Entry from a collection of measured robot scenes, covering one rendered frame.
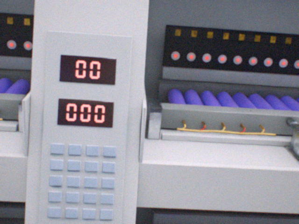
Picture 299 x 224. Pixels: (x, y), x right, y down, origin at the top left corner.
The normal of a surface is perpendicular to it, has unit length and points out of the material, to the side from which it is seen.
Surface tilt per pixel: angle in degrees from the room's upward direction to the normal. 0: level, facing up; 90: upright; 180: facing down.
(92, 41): 90
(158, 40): 90
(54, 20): 90
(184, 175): 107
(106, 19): 90
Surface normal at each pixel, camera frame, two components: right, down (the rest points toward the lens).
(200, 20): 0.06, 0.06
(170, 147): 0.07, -0.94
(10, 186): 0.04, 0.34
